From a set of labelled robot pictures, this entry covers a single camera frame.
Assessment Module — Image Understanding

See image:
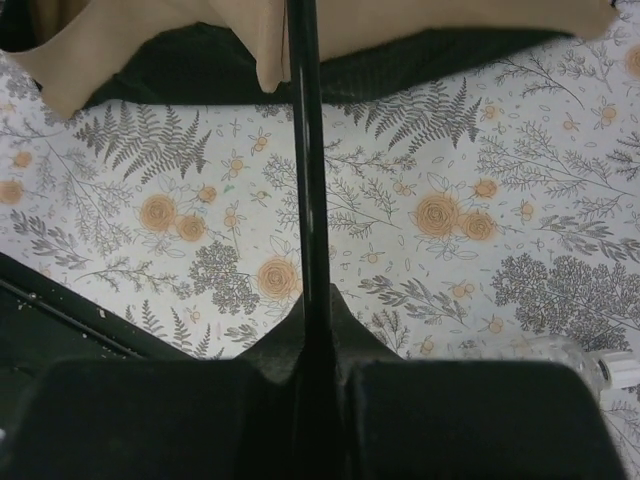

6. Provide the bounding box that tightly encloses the beige fabric pet tent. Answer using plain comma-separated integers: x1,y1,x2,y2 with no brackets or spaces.
1,0,618,118

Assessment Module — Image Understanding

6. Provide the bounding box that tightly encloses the floral patterned table mat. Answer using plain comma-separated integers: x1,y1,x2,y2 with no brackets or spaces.
1,12,639,479

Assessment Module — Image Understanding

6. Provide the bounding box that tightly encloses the black tent pole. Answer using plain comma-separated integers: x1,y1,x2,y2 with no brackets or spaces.
286,0,332,357

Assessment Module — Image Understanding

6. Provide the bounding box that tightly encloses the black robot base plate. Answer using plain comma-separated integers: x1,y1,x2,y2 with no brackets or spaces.
1,254,190,380

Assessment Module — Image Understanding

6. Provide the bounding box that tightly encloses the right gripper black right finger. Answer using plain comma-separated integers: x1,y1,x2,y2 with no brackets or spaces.
331,291,625,479

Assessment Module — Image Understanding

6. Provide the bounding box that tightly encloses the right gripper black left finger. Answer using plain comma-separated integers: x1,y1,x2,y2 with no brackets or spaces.
0,294,311,480

